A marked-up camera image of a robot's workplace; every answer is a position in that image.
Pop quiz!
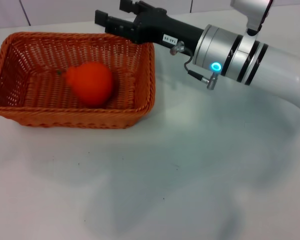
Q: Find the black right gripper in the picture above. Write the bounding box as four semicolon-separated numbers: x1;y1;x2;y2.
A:
94;0;205;55

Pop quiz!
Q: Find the orange toy fruit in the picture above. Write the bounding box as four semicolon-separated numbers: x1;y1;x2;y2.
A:
56;62;114;109

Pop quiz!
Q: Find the orange woven wicker basket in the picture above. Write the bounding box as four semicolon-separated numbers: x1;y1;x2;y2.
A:
0;31;156;130

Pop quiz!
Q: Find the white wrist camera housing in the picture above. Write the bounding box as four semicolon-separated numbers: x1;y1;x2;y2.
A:
228;0;275;36

